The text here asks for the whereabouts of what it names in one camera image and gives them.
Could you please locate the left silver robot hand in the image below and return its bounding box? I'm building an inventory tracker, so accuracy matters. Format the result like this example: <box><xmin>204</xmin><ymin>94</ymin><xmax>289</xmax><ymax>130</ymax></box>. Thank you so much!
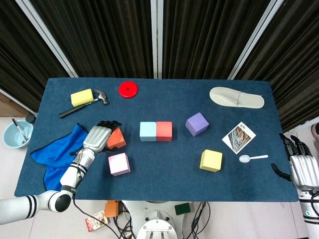
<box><xmin>83</xmin><ymin>120</ymin><xmax>123</xmax><ymax>153</ymax></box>

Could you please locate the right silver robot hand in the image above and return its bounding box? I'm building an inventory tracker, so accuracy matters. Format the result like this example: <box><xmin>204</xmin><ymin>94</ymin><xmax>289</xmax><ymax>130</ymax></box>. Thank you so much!
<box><xmin>271</xmin><ymin>133</ymin><xmax>319</xmax><ymax>189</ymax></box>

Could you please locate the orange foam cube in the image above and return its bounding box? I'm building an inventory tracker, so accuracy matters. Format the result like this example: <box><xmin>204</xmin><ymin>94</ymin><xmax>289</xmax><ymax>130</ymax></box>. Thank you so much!
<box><xmin>106</xmin><ymin>127</ymin><xmax>127</xmax><ymax>150</ymax></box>

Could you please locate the pink foam cube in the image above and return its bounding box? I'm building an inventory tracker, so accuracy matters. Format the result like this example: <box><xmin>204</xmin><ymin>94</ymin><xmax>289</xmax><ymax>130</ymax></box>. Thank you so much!
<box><xmin>108</xmin><ymin>152</ymin><xmax>131</xmax><ymax>177</ymax></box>

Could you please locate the yellow foam cube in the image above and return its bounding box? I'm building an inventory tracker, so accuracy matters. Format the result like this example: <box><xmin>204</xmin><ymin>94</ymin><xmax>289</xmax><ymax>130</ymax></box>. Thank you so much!
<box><xmin>199</xmin><ymin>149</ymin><xmax>223</xmax><ymax>172</ymax></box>

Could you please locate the purple foam cube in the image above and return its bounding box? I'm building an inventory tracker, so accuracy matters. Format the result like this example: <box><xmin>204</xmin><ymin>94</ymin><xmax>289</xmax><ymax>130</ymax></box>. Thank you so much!
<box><xmin>185</xmin><ymin>112</ymin><xmax>209</xmax><ymax>137</ymax></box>

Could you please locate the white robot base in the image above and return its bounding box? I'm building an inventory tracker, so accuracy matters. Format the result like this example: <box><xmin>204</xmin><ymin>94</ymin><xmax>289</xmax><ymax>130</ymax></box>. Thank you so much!
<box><xmin>122</xmin><ymin>200</ymin><xmax>197</xmax><ymax>239</ymax></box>

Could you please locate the blue and grey cloth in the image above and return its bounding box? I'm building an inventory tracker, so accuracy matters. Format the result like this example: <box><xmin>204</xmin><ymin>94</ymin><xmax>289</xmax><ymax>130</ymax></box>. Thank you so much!
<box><xmin>30</xmin><ymin>122</ymin><xmax>96</xmax><ymax>196</ymax></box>

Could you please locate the yellow sponge block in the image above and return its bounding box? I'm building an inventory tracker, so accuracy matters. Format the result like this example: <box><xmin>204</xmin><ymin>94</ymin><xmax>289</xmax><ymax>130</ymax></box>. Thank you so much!
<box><xmin>70</xmin><ymin>88</ymin><xmax>94</xmax><ymax>107</ymax></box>

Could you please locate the light blue foam cube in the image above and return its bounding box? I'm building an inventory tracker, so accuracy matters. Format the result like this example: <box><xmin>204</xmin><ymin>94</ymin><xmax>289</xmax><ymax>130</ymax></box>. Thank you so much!
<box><xmin>139</xmin><ymin>121</ymin><xmax>157</xmax><ymax>142</ymax></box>

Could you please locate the red round disc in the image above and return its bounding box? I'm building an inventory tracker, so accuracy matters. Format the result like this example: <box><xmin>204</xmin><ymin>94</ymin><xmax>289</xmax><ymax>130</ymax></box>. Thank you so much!
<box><xmin>118</xmin><ymin>81</ymin><xmax>139</xmax><ymax>99</ymax></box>

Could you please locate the white plastic spoon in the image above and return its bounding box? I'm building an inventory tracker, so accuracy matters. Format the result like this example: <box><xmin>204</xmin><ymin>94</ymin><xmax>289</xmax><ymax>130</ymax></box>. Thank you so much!
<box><xmin>239</xmin><ymin>154</ymin><xmax>269</xmax><ymax>164</ymax></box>

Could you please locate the red foam cube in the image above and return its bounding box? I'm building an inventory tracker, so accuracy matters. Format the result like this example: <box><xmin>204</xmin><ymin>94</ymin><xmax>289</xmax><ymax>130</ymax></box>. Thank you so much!
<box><xmin>156</xmin><ymin>121</ymin><xmax>173</xmax><ymax>142</ymax></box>

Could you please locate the metal spoon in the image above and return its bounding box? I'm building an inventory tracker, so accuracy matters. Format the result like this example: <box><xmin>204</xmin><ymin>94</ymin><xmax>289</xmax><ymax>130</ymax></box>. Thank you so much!
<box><xmin>11</xmin><ymin>117</ymin><xmax>28</xmax><ymax>144</ymax></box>

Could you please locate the printed picture card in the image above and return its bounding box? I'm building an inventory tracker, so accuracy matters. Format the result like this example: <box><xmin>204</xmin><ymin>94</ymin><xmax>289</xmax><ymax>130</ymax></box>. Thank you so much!
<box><xmin>221</xmin><ymin>121</ymin><xmax>257</xmax><ymax>155</ymax></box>

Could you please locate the orange box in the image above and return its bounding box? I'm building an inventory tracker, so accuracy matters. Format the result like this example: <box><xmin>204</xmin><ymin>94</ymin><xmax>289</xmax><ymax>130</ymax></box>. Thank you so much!
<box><xmin>104</xmin><ymin>200</ymin><xmax>120</xmax><ymax>218</ymax></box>

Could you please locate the dark blue table mat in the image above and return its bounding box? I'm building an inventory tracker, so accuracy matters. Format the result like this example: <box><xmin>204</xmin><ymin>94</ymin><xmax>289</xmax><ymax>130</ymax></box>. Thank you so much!
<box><xmin>14</xmin><ymin>77</ymin><xmax>299</xmax><ymax>203</ymax></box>

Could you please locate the red and white packet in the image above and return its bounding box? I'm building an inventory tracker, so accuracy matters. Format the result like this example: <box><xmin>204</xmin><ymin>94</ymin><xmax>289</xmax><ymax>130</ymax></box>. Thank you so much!
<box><xmin>84</xmin><ymin>210</ymin><xmax>110</xmax><ymax>233</ymax></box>

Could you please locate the light blue bowl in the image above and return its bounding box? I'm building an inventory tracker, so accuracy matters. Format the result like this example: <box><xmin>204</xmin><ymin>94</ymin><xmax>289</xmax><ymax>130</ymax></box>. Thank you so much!
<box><xmin>2</xmin><ymin>119</ymin><xmax>34</xmax><ymax>149</ymax></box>

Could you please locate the dark green box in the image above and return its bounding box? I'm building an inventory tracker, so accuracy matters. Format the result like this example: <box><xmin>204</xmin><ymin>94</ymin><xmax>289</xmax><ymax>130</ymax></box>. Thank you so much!
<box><xmin>174</xmin><ymin>203</ymin><xmax>191</xmax><ymax>216</ymax></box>

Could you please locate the claw hammer black handle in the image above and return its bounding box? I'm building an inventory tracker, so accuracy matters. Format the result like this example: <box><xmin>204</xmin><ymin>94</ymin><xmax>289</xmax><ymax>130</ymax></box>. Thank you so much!
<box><xmin>59</xmin><ymin>89</ymin><xmax>110</xmax><ymax>119</ymax></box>

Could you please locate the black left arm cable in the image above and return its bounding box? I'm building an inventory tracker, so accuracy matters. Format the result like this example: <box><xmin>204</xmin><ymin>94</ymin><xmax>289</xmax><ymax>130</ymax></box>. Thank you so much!
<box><xmin>71</xmin><ymin>151</ymin><xmax>122</xmax><ymax>239</ymax></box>

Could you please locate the black cable bundle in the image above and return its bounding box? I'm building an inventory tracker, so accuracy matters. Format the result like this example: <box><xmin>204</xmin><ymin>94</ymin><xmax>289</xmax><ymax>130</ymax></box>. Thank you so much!
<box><xmin>190</xmin><ymin>201</ymin><xmax>211</xmax><ymax>239</ymax></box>
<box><xmin>113</xmin><ymin>201</ymin><xmax>138</xmax><ymax>239</ymax></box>

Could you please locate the white metal frame post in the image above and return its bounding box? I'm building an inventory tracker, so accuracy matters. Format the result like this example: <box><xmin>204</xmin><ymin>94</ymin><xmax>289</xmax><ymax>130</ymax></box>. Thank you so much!
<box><xmin>14</xmin><ymin>0</ymin><xmax>79</xmax><ymax>78</ymax></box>
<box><xmin>228</xmin><ymin>0</ymin><xmax>285</xmax><ymax>80</ymax></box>
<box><xmin>150</xmin><ymin>0</ymin><xmax>164</xmax><ymax>80</ymax></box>

